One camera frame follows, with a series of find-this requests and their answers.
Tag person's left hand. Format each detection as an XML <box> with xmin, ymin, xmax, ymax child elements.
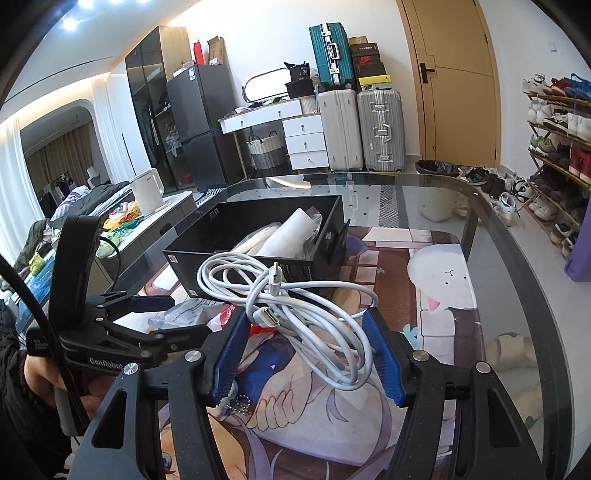
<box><xmin>22</xmin><ymin>354</ymin><xmax>64</xmax><ymax>397</ymax></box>

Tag grey side cabinet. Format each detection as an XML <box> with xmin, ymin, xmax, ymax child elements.
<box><xmin>95</xmin><ymin>189</ymin><xmax>200</xmax><ymax>288</ymax></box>

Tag brown curtain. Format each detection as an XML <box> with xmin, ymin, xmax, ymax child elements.
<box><xmin>25</xmin><ymin>124</ymin><xmax>94</xmax><ymax>186</ymax></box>

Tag bagged white cord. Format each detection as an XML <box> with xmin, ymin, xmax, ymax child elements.
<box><xmin>230</xmin><ymin>223</ymin><xmax>283</xmax><ymax>256</ymax></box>

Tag white foam wrap roll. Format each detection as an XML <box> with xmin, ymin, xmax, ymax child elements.
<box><xmin>255</xmin><ymin>207</ymin><xmax>321</xmax><ymax>258</ymax></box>

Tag group of assorted shoes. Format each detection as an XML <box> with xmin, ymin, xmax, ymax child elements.
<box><xmin>461</xmin><ymin>165</ymin><xmax>528</xmax><ymax>228</ymax></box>

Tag bed with clothes pile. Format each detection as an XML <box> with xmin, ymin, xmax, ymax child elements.
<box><xmin>13</xmin><ymin>181</ymin><xmax>136</xmax><ymax>278</ymax></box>

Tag black cable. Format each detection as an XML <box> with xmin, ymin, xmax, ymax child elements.
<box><xmin>0</xmin><ymin>253</ymin><xmax>90</xmax><ymax>432</ymax></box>

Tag white charging cable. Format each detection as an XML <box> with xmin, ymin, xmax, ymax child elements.
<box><xmin>196</xmin><ymin>251</ymin><xmax>376</xmax><ymax>391</ymax></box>

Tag colourful snack packets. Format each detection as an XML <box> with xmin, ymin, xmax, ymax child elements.
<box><xmin>95</xmin><ymin>202</ymin><xmax>142</xmax><ymax>260</ymax></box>

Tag white vanity desk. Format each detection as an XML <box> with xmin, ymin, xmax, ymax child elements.
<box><xmin>219</xmin><ymin>96</ymin><xmax>331</xmax><ymax>172</ymax></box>

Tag person's left forearm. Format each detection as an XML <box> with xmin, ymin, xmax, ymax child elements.
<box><xmin>0</xmin><ymin>299</ymin><xmax>75</xmax><ymax>480</ymax></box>

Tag woven laundry basket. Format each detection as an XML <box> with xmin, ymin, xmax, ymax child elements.
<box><xmin>246</xmin><ymin>131</ymin><xmax>285</xmax><ymax>171</ymax></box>

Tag black tote bag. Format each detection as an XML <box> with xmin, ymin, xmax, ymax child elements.
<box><xmin>283</xmin><ymin>59</ymin><xmax>320</xmax><ymax>99</ymax></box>

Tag dark glass wardrobe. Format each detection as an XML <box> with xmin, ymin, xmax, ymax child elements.
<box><xmin>124</xmin><ymin>25</ymin><xmax>193</xmax><ymax>186</ymax></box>

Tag white trash bin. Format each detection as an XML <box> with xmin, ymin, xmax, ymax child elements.
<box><xmin>415</xmin><ymin>159</ymin><xmax>463</xmax><ymax>222</ymax></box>

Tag clear plastic bag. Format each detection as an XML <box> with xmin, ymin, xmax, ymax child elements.
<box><xmin>148</xmin><ymin>298</ymin><xmax>228</xmax><ymax>334</ymax></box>

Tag wooden door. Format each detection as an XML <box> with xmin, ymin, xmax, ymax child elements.
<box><xmin>398</xmin><ymin>0</ymin><xmax>502</xmax><ymax>175</ymax></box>

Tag wooden shoe rack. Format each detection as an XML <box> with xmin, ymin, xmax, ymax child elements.
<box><xmin>522</xmin><ymin>74</ymin><xmax>591</xmax><ymax>260</ymax></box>

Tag shoe rack with shoes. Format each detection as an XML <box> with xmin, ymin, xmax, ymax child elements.
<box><xmin>522</xmin><ymin>72</ymin><xmax>591</xmax><ymax>257</ymax></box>

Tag oval mirror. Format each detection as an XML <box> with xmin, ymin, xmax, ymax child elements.
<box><xmin>242</xmin><ymin>66</ymin><xmax>292</xmax><ymax>105</ymax></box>

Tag silver suitcase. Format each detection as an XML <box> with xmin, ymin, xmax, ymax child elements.
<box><xmin>356</xmin><ymin>88</ymin><xmax>406</xmax><ymax>174</ymax></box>

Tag white electric kettle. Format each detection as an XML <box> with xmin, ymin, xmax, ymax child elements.
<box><xmin>129</xmin><ymin>168</ymin><xmax>165</xmax><ymax>217</ymax></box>

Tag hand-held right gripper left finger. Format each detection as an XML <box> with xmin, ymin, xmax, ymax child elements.
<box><xmin>76</xmin><ymin>308</ymin><xmax>252</xmax><ymax>480</ymax></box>

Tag grey refrigerator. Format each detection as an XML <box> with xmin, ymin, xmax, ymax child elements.
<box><xmin>165</xmin><ymin>63</ymin><xmax>246</xmax><ymax>193</ymax></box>

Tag flat cardboard box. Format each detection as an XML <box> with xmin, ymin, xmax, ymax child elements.
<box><xmin>206</xmin><ymin>35</ymin><xmax>227</xmax><ymax>66</ymax></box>

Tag metal keyring chain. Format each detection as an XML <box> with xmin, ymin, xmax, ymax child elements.
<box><xmin>216</xmin><ymin>391</ymin><xmax>253</xmax><ymax>417</ymax></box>

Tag printed desk mat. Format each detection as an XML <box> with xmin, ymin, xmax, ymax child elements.
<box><xmin>139</xmin><ymin>225</ymin><xmax>546</xmax><ymax>480</ymax></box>

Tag clear bag with red print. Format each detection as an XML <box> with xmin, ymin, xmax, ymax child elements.
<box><xmin>210</xmin><ymin>307</ymin><xmax>269</xmax><ymax>339</ymax></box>

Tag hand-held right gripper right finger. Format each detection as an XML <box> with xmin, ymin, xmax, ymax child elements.
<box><xmin>361</xmin><ymin>308</ymin><xmax>539</xmax><ymax>480</ymax></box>

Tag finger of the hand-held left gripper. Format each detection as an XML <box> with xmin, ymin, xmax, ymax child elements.
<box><xmin>85</xmin><ymin>294</ymin><xmax>176</xmax><ymax>320</ymax></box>
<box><xmin>99</xmin><ymin>318</ymin><xmax>213</xmax><ymax>366</ymax></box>

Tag black white striped rug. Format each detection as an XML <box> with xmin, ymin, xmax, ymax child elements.
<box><xmin>193</xmin><ymin>186</ymin><xmax>228</xmax><ymax>205</ymax></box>

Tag purple bag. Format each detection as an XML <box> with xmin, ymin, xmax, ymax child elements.
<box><xmin>564</xmin><ymin>230</ymin><xmax>591</xmax><ymax>283</ymax></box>

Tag teal suitcase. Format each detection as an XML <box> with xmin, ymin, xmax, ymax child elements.
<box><xmin>308</xmin><ymin>21</ymin><xmax>356</xmax><ymax>92</ymax></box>

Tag white suitcase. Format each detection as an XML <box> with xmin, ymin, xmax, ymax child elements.
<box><xmin>317</xmin><ymin>88</ymin><xmax>366</xmax><ymax>173</ymax></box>

